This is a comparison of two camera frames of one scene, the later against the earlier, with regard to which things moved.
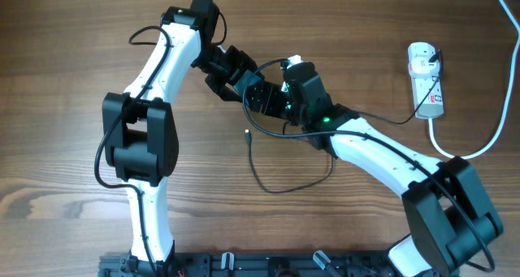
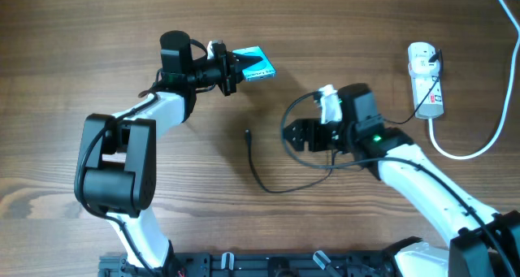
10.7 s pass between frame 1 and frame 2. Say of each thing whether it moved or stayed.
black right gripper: moved
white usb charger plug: stayed
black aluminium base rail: stayed
